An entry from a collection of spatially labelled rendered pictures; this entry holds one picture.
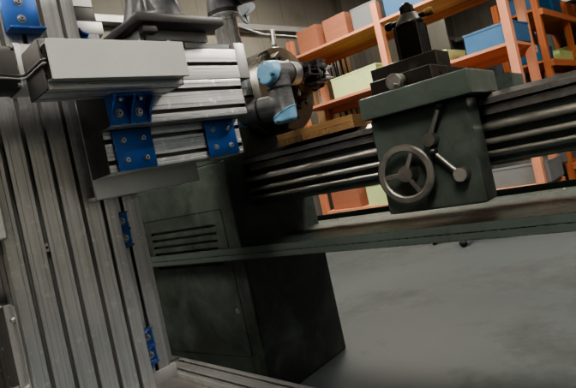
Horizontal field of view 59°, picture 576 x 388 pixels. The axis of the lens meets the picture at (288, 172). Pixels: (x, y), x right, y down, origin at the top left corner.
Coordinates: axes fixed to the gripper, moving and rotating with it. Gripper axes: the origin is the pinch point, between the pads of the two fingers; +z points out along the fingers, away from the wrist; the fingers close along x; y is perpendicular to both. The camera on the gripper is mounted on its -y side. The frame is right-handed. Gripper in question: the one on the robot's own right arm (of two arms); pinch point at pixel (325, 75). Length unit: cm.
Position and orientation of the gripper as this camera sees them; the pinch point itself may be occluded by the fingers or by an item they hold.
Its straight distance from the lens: 183.5
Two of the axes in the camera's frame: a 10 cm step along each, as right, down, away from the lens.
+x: -2.1, -9.8, 0.0
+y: 7.5, -1.6, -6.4
